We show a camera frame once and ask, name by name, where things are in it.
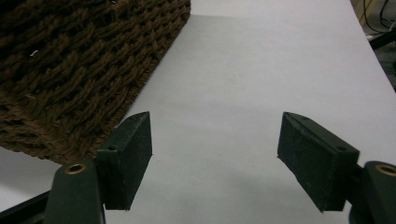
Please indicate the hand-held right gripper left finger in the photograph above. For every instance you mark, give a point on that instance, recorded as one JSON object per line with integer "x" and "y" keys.
{"x": 124, "y": 168}

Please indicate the brown woven basket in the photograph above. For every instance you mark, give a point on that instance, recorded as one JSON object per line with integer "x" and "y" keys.
{"x": 74, "y": 71}

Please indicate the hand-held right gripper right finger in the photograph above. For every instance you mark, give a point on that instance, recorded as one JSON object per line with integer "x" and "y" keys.
{"x": 317, "y": 165}

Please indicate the black metal stand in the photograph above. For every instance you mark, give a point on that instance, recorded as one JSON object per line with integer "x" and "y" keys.
{"x": 383, "y": 39}

